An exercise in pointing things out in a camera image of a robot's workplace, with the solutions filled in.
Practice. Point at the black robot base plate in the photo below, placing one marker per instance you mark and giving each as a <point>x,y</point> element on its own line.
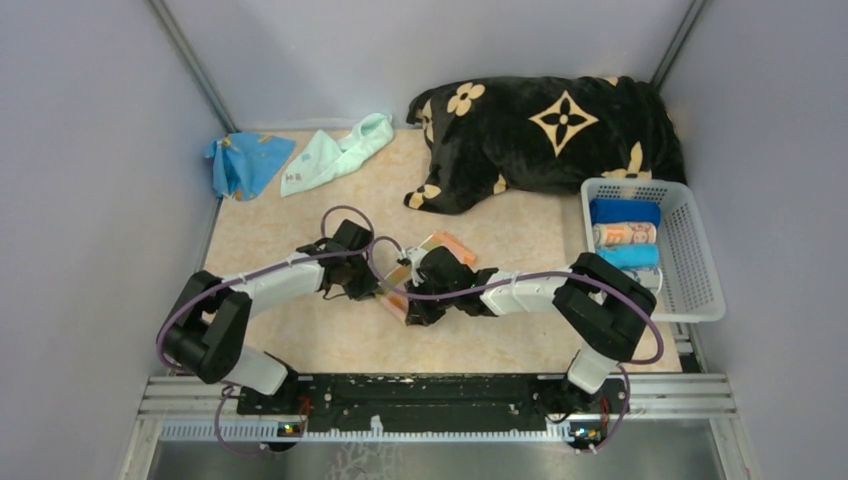
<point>437,404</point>

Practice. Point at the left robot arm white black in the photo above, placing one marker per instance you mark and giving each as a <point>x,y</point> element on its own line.
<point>206,329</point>

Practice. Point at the light blue crumpled cloth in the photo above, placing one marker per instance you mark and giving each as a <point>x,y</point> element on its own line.
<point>244,163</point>

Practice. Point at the mint green towel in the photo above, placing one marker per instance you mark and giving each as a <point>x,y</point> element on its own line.
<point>325,158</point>

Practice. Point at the black beige flower blanket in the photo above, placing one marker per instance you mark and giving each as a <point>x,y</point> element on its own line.
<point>541,135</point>

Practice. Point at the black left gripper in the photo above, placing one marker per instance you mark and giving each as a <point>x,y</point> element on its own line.
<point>367,287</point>

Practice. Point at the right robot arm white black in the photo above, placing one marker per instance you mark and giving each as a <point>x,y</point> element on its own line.
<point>608,307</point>

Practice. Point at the aluminium rail frame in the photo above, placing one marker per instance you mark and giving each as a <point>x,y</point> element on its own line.
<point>189,409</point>

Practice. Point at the dark blue rolled towel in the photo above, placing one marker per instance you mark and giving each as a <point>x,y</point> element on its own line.
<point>611,210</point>

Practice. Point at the orange polka dot towel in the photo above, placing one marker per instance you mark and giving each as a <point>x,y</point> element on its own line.
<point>400,274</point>

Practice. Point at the beige orange rolled towel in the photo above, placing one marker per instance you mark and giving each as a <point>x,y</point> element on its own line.
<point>624,233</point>

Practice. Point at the white plastic basket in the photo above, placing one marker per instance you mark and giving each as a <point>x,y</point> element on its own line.
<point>691,290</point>

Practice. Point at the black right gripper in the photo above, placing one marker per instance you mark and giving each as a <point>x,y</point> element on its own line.
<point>420,314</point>

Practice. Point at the blue white patterned towel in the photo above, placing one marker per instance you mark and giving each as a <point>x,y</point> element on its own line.
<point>649,278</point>

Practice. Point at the cyan rolled towel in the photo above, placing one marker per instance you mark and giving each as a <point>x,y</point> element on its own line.
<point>629,257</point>

